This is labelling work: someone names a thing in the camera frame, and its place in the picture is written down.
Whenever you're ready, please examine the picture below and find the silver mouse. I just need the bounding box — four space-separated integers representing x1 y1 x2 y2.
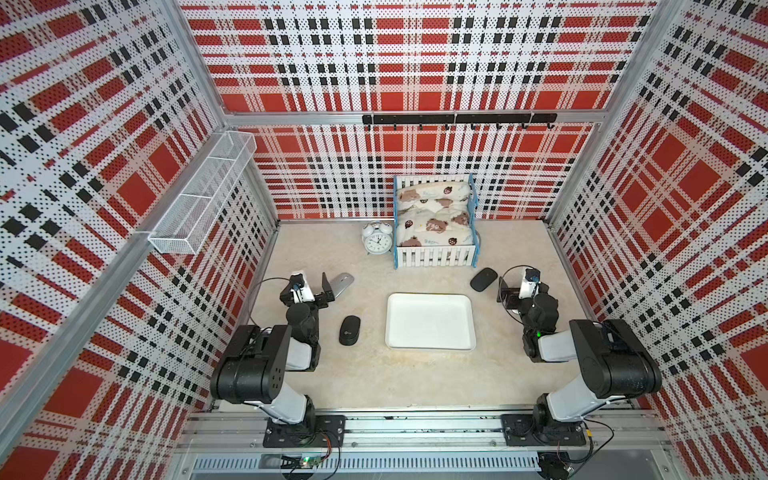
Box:
329 272 355 300

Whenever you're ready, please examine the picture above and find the black mouse with logo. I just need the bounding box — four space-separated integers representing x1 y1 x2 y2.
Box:
338 315 361 346

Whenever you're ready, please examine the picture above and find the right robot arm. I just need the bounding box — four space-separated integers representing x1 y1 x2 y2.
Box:
497 269 662 446

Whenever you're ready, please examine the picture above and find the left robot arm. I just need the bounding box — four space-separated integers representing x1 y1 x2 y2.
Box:
210 271 354 448

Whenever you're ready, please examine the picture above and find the white storage tray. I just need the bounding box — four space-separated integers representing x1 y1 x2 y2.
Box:
385 293 476 351

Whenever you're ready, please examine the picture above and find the white alarm clock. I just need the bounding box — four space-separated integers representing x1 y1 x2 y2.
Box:
361 221 394 255

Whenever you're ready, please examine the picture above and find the toy crib white blue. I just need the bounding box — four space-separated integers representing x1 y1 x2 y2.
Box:
393 174 480 267

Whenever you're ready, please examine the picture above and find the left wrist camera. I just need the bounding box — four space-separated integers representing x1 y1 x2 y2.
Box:
290 271 315 303

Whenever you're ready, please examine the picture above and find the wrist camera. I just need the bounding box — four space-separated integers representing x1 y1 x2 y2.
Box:
519 267 541 299
290 271 315 303

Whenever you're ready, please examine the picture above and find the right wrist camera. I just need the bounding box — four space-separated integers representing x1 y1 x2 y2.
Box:
519 267 541 299

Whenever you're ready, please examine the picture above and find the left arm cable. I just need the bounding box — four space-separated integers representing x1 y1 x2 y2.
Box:
245 275 295 328

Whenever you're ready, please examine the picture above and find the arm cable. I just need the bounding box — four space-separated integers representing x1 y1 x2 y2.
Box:
499 264 535 325
245 275 295 328

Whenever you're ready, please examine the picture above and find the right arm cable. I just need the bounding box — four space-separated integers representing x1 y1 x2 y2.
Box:
499 264 535 325

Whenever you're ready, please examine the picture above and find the white wire basket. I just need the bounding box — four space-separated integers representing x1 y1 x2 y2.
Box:
149 130 256 255

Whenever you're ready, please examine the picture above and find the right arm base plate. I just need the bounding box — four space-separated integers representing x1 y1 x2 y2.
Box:
500 414 588 447

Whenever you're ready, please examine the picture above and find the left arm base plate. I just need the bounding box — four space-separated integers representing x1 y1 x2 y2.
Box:
262 415 347 448

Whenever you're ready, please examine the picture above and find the aluminium front rail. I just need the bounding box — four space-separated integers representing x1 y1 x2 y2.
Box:
166 407 686 479

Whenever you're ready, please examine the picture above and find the black hook rail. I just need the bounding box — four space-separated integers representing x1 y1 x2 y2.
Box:
362 113 558 127

